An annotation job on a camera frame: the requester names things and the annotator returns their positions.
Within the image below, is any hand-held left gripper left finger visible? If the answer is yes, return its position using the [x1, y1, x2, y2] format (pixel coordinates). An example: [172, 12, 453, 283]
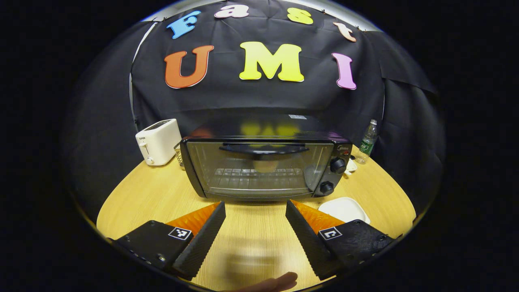
[109, 201, 227, 280]

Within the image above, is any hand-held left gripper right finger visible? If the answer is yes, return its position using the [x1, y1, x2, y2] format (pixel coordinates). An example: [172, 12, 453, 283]
[285, 199, 402, 281]

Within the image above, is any black electric oven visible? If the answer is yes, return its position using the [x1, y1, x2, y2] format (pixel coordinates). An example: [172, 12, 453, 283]
[180, 115, 352, 202]

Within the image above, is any white square plate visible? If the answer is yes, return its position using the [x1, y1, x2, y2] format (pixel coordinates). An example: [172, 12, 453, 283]
[318, 197, 370, 225]

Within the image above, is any white toaster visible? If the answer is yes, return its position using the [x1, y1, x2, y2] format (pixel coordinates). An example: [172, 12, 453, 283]
[135, 118, 182, 166]

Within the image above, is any clear plastic water bottle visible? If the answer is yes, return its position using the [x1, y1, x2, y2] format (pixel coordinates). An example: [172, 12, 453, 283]
[356, 119, 378, 164]

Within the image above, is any black backdrop cloth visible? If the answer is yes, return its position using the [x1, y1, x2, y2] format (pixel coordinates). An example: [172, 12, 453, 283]
[61, 0, 446, 219]

